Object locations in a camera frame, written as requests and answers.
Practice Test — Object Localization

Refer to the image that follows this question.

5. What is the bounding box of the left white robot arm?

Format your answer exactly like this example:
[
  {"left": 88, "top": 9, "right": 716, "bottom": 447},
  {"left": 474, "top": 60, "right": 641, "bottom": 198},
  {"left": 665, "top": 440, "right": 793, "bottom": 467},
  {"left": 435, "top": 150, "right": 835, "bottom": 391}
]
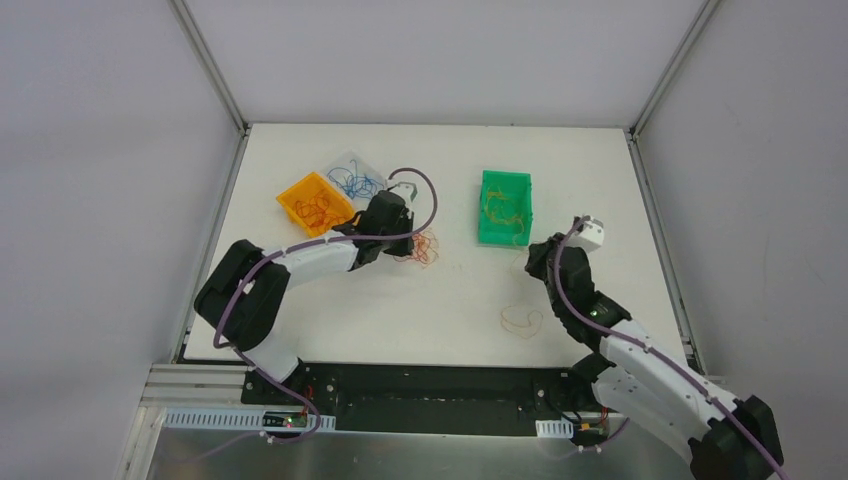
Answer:
[{"left": 222, "top": 182, "right": 415, "bottom": 405}]

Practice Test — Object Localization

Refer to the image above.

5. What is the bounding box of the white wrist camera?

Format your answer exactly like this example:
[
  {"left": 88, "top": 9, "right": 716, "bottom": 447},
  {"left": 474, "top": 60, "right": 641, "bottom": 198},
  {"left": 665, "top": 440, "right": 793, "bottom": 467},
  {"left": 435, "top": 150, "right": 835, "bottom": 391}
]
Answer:
[
  {"left": 567, "top": 215, "right": 605, "bottom": 254},
  {"left": 387, "top": 180, "right": 418, "bottom": 208}
]

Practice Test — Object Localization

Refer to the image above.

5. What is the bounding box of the white translucent plastic bin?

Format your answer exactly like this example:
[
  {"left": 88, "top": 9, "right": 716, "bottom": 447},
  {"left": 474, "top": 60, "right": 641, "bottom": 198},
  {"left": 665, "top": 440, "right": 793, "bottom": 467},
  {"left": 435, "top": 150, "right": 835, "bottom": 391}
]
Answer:
[{"left": 319, "top": 150, "right": 387, "bottom": 210}]

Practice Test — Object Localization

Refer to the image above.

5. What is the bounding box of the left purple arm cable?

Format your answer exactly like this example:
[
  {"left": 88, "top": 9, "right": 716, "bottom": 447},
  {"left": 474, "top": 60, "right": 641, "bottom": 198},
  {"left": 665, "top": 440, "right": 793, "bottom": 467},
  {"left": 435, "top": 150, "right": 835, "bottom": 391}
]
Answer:
[{"left": 211, "top": 166, "right": 440, "bottom": 446}]

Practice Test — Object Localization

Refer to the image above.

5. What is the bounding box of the orange plastic bin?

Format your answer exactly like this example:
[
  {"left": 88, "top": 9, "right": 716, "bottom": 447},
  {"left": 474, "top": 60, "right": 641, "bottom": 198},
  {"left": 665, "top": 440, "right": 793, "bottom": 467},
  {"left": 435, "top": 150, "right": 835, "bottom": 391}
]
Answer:
[{"left": 276, "top": 172, "right": 355, "bottom": 238}]

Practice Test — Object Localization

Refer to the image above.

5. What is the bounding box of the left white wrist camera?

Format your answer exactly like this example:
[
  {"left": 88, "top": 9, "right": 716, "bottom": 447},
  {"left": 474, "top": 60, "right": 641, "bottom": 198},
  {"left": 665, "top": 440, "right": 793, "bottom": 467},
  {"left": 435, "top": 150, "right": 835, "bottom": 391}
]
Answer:
[{"left": 387, "top": 180, "right": 418, "bottom": 208}]

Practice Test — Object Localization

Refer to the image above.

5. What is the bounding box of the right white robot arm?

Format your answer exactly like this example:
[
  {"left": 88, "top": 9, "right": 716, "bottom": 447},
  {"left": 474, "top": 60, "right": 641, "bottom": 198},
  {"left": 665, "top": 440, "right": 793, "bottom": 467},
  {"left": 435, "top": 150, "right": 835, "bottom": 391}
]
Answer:
[{"left": 525, "top": 234, "right": 788, "bottom": 479}]

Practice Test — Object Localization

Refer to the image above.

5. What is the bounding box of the coloured cable bundle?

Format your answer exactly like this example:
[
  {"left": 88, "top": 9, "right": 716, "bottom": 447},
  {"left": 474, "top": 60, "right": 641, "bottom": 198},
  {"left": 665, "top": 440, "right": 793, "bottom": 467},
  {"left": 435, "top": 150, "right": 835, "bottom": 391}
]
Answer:
[{"left": 499, "top": 304, "right": 545, "bottom": 342}]

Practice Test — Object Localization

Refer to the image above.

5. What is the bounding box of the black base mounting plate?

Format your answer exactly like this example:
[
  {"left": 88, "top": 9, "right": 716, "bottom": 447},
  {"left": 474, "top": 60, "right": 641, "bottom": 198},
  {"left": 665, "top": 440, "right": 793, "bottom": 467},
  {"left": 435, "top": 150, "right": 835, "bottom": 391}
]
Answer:
[{"left": 241, "top": 363, "right": 601, "bottom": 436}]

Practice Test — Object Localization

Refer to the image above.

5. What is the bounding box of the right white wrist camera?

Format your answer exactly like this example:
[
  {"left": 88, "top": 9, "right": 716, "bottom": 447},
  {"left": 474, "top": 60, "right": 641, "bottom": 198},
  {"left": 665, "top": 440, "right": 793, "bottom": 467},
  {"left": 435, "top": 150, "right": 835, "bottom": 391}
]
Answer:
[{"left": 567, "top": 215, "right": 605, "bottom": 254}]

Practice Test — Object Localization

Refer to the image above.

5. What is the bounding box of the aluminium frame rail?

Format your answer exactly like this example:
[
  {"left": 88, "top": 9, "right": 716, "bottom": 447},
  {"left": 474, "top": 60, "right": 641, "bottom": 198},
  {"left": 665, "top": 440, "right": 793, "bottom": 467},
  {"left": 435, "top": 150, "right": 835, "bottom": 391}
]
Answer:
[
  {"left": 629, "top": 0, "right": 724, "bottom": 140},
  {"left": 168, "top": 0, "right": 249, "bottom": 137}
]

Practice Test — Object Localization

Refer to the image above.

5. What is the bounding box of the right aluminium frame rail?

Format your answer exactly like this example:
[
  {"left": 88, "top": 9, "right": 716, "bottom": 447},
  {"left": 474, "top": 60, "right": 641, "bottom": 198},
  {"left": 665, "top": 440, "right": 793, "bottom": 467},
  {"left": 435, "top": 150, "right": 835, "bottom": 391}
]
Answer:
[{"left": 629, "top": 0, "right": 724, "bottom": 140}]

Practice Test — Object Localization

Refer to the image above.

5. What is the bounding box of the blue cable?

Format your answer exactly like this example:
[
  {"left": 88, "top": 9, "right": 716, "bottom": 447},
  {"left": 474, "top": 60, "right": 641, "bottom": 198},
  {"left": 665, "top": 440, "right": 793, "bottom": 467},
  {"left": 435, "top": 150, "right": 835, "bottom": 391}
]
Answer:
[{"left": 327, "top": 156, "right": 384, "bottom": 201}]

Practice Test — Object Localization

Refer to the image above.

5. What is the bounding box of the green plastic bin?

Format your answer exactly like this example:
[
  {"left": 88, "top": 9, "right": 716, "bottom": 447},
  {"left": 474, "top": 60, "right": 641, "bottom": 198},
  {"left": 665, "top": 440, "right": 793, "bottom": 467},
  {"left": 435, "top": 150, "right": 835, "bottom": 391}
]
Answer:
[{"left": 478, "top": 170, "right": 533, "bottom": 247}]

